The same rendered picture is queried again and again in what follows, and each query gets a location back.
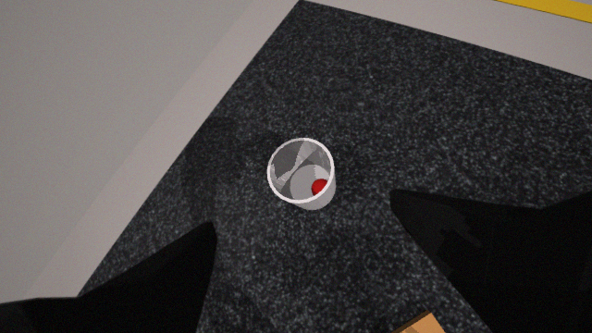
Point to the white cup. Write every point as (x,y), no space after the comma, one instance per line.
(295,166)

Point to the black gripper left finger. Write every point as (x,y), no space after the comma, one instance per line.
(163,293)

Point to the wooden catapult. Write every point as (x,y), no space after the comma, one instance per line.
(423,323)

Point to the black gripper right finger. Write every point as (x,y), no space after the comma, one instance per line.
(523,270)

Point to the red ball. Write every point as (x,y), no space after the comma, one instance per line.
(318,185)

